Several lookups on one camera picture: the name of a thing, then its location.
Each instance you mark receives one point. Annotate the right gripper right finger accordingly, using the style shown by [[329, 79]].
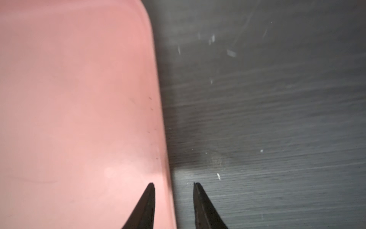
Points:
[[206, 215]]

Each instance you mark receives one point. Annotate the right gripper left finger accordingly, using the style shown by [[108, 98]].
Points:
[[142, 216]]

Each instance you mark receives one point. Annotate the pink plastic tray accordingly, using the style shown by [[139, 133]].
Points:
[[82, 130]]

